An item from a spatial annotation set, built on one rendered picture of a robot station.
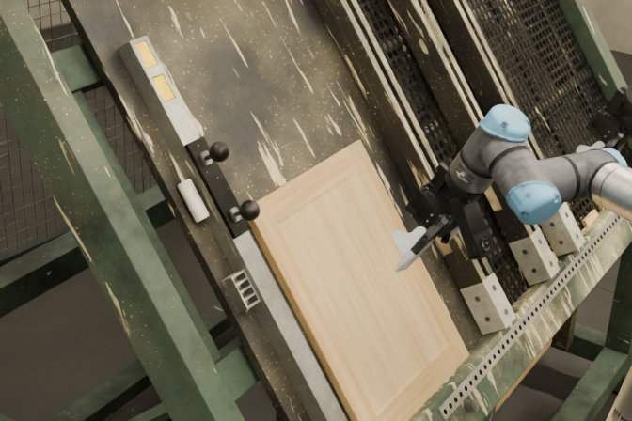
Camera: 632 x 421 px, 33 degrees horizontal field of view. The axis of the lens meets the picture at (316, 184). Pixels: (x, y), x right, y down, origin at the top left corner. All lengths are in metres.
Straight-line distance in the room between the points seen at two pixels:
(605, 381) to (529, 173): 2.17
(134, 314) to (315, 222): 0.52
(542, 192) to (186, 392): 0.71
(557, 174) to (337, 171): 0.74
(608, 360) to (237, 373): 2.09
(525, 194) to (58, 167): 0.79
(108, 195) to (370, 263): 0.71
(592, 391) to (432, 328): 1.38
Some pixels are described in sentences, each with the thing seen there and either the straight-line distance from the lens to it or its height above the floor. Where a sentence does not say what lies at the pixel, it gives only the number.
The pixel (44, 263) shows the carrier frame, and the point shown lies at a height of 0.79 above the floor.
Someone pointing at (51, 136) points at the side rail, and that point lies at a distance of 1.88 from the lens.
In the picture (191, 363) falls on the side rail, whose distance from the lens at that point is 1.88.
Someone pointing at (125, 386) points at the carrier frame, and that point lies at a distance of 3.61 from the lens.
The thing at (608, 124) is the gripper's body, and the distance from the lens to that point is 2.42.
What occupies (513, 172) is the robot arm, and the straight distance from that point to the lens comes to 1.71.
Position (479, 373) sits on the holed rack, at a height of 0.89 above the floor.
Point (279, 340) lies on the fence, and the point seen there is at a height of 1.15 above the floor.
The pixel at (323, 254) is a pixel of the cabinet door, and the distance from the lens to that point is 2.24.
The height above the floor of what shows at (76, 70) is 1.63.
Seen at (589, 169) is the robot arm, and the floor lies 1.61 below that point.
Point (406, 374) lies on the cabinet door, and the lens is 2.35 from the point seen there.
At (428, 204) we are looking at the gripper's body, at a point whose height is 1.49.
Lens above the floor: 2.30
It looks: 25 degrees down
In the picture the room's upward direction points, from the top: 2 degrees clockwise
